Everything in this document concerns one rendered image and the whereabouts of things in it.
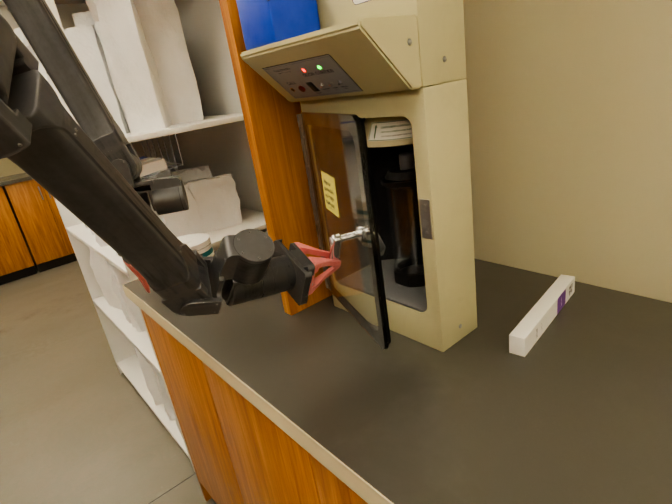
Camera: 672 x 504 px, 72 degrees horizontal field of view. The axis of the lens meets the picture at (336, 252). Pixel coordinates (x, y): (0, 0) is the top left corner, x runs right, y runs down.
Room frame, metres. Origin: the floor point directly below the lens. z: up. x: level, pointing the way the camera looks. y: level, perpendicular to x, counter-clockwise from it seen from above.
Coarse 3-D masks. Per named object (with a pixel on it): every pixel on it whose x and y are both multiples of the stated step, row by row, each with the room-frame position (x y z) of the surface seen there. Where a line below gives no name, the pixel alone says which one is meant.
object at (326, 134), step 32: (320, 128) 0.84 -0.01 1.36; (352, 128) 0.69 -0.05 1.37; (320, 160) 0.87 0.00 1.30; (352, 160) 0.71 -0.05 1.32; (320, 192) 0.91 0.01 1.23; (352, 192) 0.73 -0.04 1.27; (320, 224) 0.94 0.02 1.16; (352, 224) 0.75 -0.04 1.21; (352, 256) 0.77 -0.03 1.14; (352, 288) 0.80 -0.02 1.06; (384, 320) 0.68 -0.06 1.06
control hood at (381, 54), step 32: (320, 32) 0.72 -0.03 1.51; (352, 32) 0.67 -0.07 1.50; (384, 32) 0.68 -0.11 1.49; (416, 32) 0.72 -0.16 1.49; (256, 64) 0.90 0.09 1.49; (352, 64) 0.74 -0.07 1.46; (384, 64) 0.69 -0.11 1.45; (416, 64) 0.72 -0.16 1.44; (288, 96) 0.94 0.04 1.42; (320, 96) 0.88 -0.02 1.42
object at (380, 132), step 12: (372, 120) 0.86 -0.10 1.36; (384, 120) 0.84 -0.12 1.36; (396, 120) 0.83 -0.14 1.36; (408, 120) 0.82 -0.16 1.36; (372, 132) 0.85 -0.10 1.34; (384, 132) 0.83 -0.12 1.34; (396, 132) 0.82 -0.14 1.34; (408, 132) 0.82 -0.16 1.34; (372, 144) 0.84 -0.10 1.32; (384, 144) 0.82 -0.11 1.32; (396, 144) 0.81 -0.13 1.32; (408, 144) 0.81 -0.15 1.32
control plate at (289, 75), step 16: (288, 64) 0.84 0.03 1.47; (304, 64) 0.81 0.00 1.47; (320, 64) 0.78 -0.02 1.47; (336, 64) 0.76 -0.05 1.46; (288, 80) 0.88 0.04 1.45; (304, 80) 0.85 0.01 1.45; (320, 80) 0.82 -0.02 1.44; (336, 80) 0.80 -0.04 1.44; (352, 80) 0.77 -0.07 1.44; (304, 96) 0.91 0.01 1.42
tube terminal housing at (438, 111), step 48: (336, 0) 0.86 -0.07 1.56; (384, 0) 0.77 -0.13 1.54; (432, 0) 0.75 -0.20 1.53; (432, 48) 0.74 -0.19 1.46; (384, 96) 0.79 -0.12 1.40; (432, 96) 0.74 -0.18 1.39; (432, 144) 0.73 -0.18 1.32; (432, 192) 0.73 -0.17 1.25; (432, 240) 0.73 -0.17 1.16; (432, 288) 0.74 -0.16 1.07; (432, 336) 0.74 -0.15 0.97
